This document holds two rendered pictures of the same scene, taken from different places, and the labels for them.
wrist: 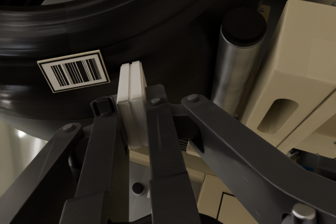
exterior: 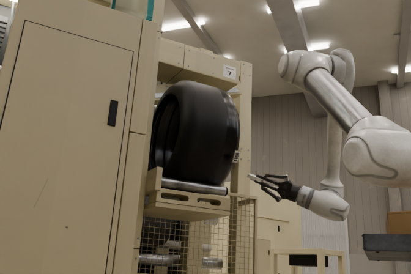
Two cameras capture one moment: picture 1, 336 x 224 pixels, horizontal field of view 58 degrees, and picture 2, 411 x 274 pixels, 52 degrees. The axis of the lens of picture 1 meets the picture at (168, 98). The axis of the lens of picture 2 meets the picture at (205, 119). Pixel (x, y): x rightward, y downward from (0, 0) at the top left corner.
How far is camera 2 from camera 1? 1.97 m
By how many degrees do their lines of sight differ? 91
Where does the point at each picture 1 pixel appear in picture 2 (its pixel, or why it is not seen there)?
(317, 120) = (213, 211)
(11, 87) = (236, 140)
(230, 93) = (205, 188)
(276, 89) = (223, 199)
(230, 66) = (219, 188)
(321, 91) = (226, 208)
